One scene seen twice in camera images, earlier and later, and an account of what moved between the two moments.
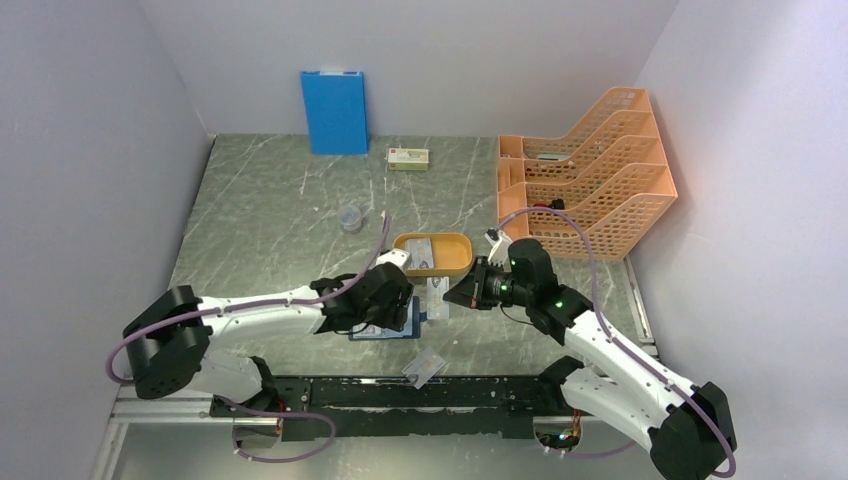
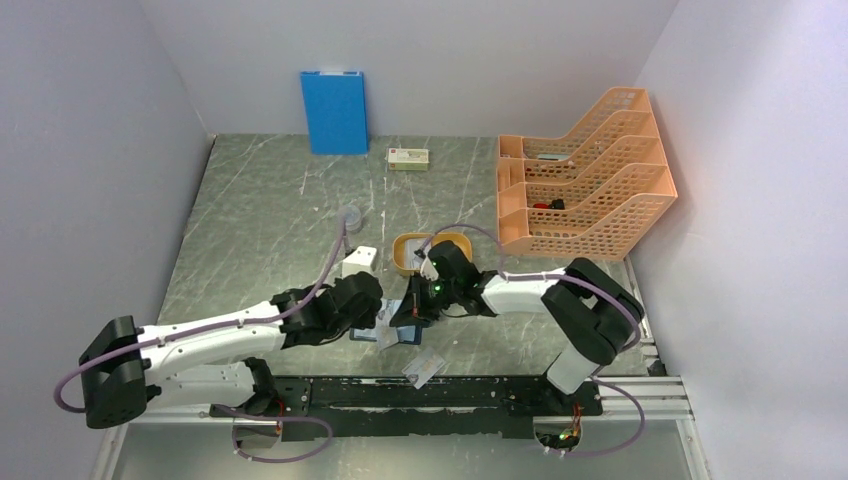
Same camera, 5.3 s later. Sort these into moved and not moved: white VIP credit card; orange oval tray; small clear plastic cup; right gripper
Moved: right gripper
Not moved: white VIP credit card; small clear plastic cup; orange oval tray
